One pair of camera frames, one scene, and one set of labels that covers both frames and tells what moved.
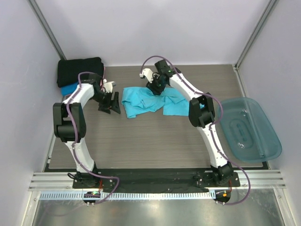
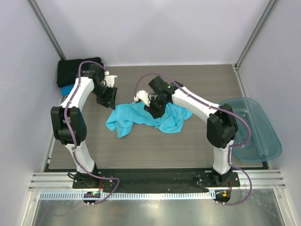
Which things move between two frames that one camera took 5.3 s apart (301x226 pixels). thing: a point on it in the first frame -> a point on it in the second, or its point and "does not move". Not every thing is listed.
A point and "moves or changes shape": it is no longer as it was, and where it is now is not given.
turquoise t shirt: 137,100 moves or changes shape
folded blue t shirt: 66,91 does not move
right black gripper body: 154,87 -> 153,108
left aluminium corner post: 47,30 does not move
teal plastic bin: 247,134 does not move
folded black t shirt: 68,70 does not move
